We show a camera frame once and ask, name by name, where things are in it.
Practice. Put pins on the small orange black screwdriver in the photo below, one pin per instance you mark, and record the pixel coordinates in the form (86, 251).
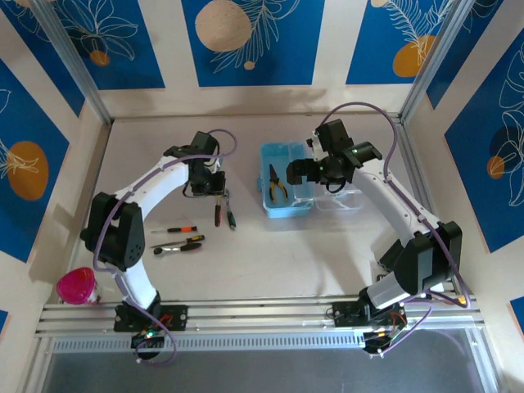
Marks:
(182, 229)

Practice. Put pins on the blue tool box clear lid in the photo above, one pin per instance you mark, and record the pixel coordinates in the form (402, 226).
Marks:
(286, 212)

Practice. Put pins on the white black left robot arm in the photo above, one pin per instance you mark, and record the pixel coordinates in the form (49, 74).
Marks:
(135, 188)

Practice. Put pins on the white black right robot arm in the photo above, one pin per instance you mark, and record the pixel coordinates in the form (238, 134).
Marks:
(393, 200)

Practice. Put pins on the black controller board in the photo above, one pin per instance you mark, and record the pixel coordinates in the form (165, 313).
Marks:
(382, 340)
(149, 337)

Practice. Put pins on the pink plastic cup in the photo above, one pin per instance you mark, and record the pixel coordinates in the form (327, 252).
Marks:
(75, 286)

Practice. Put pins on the yellow power connector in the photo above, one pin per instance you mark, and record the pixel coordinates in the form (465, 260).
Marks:
(462, 302)

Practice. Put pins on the aluminium side rail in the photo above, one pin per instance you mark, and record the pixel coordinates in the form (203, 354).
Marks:
(417, 176)

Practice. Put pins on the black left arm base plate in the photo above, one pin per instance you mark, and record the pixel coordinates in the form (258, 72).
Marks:
(176, 317)

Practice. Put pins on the aluminium front rail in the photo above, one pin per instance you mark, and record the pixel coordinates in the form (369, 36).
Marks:
(266, 311)

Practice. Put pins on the aluminium corner post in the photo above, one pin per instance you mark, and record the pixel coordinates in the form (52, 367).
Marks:
(432, 61)
(73, 61)

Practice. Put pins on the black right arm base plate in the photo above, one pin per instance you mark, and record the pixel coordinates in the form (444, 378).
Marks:
(346, 315)

